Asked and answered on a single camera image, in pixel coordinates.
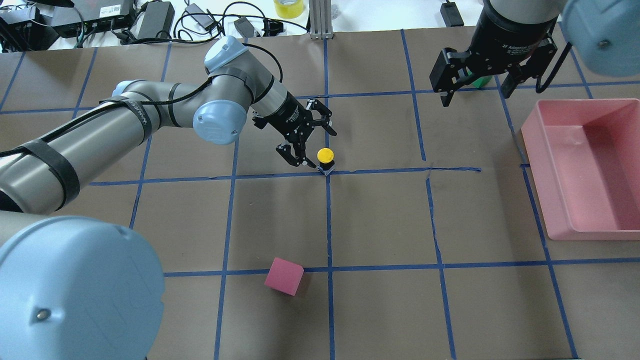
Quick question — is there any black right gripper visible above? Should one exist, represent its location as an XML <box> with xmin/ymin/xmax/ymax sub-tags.
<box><xmin>430</xmin><ymin>5</ymin><xmax>558</xmax><ymax>107</ymax></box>

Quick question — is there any green cube near right gripper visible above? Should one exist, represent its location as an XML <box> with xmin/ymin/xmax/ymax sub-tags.
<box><xmin>471</xmin><ymin>75</ymin><xmax>494</xmax><ymax>89</ymax></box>

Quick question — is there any pink cube centre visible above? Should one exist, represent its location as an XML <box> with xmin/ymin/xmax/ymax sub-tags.
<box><xmin>263</xmin><ymin>257</ymin><xmax>305</xmax><ymax>296</ymax></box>

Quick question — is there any grey usb hub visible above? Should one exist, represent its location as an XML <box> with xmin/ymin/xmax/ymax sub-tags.
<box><xmin>184</xmin><ymin>3</ymin><xmax>215</xmax><ymax>31</ymax></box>

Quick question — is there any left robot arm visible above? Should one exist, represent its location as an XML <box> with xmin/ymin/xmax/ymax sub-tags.
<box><xmin>0</xmin><ymin>36</ymin><xmax>336</xmax><ymax>360</ymax></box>

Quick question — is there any black power adapter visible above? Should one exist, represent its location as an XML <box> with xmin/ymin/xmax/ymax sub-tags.
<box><xmin>233</xmin><ymin>16</ymin><xmax>261</xmax><ymax>38</ymax></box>

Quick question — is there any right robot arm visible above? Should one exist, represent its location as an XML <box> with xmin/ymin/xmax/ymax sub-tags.
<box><xmin>429</xmin><ymin>0</ymin><xmax>640</xmax><ymax>107</ymax></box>

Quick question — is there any pink plastic tray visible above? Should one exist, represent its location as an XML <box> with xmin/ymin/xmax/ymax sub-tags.
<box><xmin>521</xmin><ymin>98</ymin><xmax>640</xmax><ymax>241</ymax></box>

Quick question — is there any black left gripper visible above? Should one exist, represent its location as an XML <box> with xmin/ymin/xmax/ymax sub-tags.
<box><xmin>253</xmin><ymin>92</ymin><xmax>338</xmax><ymax>168</ymax></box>

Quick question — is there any aluminium frame post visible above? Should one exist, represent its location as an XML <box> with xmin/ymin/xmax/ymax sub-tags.
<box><xmin>308</xmin><ymin>0</ymin><xmax>334</xmax><ymax>41</ymax></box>

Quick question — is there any yellow push button switch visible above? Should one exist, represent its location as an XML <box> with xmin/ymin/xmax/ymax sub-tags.
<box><xmin>317</xmin><ymin>147</ymin><xmax>336</xmax><ymax>177</ymax></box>

